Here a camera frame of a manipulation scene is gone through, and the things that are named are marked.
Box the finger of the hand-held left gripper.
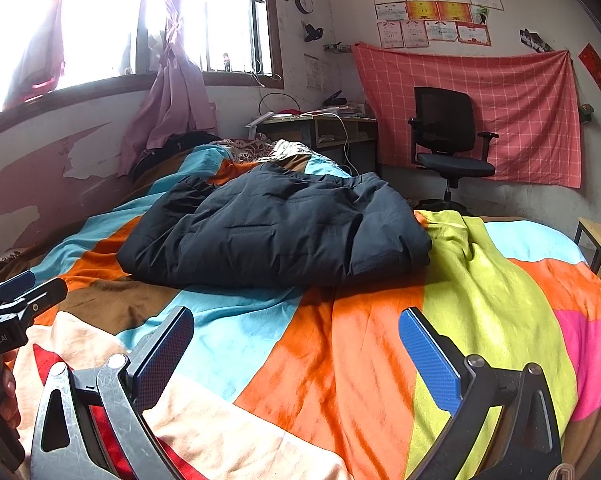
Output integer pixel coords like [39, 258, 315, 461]
[0, 278, 68, 331]
[0, 270, 36, 306]

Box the colourful patchwork blanket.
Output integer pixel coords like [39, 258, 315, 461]
[0, 141, 601, 480]

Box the small wooden table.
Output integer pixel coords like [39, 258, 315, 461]
[574, 216, 601, 297]

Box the white stand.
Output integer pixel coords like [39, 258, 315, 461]
[245, 112, 271, 138]

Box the barred window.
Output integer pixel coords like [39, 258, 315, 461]
[0, 0, 284, 126]

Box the wall calendar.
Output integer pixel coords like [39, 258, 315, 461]
[303, 53, 321, 92]

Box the group of wall certificates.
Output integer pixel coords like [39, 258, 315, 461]
[371, 0, 504, 50]

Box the black office chair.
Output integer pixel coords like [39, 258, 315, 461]
[407, 86, 499, 216]

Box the wall photo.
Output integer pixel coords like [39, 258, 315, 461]
[519, 27, 553, 54]

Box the floral patterned quilt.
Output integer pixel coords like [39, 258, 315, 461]
[215, 136, 313, 166]

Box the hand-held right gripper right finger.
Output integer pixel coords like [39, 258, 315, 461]
[398, 307, 563, 480]

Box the black hoop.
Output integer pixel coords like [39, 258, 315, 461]
[258, 92, 300, 115]

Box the stack of books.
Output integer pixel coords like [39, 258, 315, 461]
[325, 102, 373, 118]

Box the wooden desk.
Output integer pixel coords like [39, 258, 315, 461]
[244, 110, 379, 178]

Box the pile of dark clothes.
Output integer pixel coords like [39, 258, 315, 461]
[133, 131, 221, 181]

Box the pink curtain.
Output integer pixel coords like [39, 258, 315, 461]
[3, 0, 76, 111]
[118, 0, 218, 176]

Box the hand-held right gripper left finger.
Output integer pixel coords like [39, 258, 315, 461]
[30, 306, 196, 480]

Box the red paper wall decoration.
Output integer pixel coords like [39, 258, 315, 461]
[578, 42, 601, 91]

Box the red checked wall cloth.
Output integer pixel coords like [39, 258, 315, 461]
[351, 42, 583, 189]

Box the person's left hand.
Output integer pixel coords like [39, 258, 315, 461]
[0, 365, 22, 431]

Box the white cable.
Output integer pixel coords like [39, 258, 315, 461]
[325, 111, 356, 176]

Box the dark navy padded jacket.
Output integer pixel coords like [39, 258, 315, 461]
[116, 162, 433, 291]

